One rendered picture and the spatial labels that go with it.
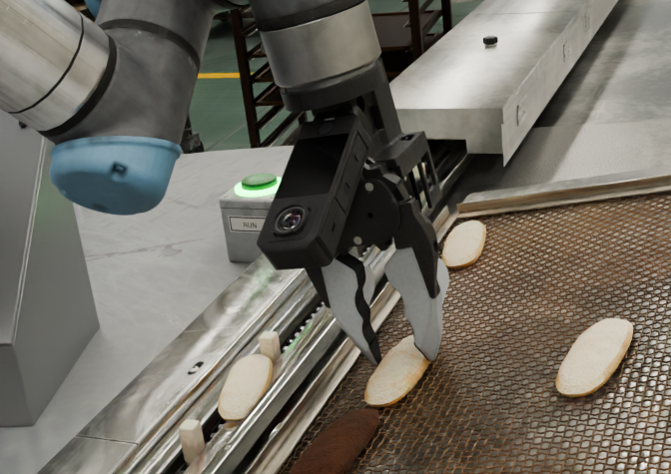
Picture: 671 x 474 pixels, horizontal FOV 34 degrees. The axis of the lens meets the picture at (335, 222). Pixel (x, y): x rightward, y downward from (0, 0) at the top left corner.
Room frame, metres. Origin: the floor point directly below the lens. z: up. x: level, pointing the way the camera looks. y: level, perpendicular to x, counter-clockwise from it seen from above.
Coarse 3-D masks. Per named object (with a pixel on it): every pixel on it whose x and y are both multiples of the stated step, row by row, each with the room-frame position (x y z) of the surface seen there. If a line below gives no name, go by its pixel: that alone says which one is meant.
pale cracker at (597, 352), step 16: (608, 320) 0.68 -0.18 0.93; (624, 320) 0.67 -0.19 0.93; (592, 336) 0.65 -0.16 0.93; (608, 336) 0.65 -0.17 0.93; (624, 336) 0.65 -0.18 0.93; (576, 352) 0.64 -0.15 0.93; (592, 352) 0.63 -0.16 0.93; (608, 352) 0.63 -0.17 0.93; (624, 352) 0.64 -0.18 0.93; (560, 368) 0.63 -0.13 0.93; (576, 368) 0.62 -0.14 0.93; (592, 368) 0.61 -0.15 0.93; (608, 368) 0.61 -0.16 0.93; (560, 384) 0.61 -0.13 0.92; (576, 384) 0.60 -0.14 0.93; (592, 384) 0.60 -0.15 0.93
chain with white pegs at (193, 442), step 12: (444, 156) 1.33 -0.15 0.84; (360, 252) 1.05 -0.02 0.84; (312, 312) 0.93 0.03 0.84; (300, 324) 0.91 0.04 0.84; (264, 336) 0.84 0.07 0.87; (276, 336) 0.84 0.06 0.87; (264, 348) 0.83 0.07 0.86; (276, 348) 0.83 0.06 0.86; (276, 360) 0.83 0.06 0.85; (192, 420) 0.72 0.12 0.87; (180, 432) 0.71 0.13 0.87; (192, 432) 0.70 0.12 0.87; (216, 432) 0.75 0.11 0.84; (192, 444) 0.70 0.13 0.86; (204, 444) 0.71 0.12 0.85; (192, 456) 0.70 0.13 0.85; (180, 468) 0.70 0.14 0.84
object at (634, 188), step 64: (576, 192) 0.95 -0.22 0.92; (640, 192) 0.92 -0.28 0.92; (576, 256) 0.82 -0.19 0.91; (640, 256) 0.79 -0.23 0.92; (448, 320) 0.77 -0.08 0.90; (512, 320) 0.74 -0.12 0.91; (320, 384) 0.70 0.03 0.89; (448, 384) 0.66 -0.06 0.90; (512, 384) 0.64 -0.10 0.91; (640, 384) 0.59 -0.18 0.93; (384, 448) 0.60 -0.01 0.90; (512, 448) 0.56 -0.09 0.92; (640, 448) 0.53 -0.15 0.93
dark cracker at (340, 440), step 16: (352, 416) 0.64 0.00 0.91; (368, 416) 0.63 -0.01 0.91; (336, 432) 0.62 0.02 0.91; (352, 432) 0.61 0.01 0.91; (368, 432) 0.62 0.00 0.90; (320, 448) 0.60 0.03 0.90; (336, 448) 0.60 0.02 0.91; (352, 448) 0.60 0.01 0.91; (304, 464) 0.59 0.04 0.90; (320, 464) 0.58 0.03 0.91; (336, 464) 0.58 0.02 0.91
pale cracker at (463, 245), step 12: (456, 228) 0.94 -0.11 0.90; (468, 228) 0.93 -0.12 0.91; (480, 228) 0.93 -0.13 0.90; (456, 240) 0.91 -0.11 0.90; (468, 240) 0.90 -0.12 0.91; (480, 240) 0.90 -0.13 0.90; (444, 252) 0.89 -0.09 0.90; (456, 252) 0.88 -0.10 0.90; (468, 252) 0.88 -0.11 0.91; (480, 252) 0.88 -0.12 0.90; (456, 264) 0.87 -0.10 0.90; (468, 264) 0.87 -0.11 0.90
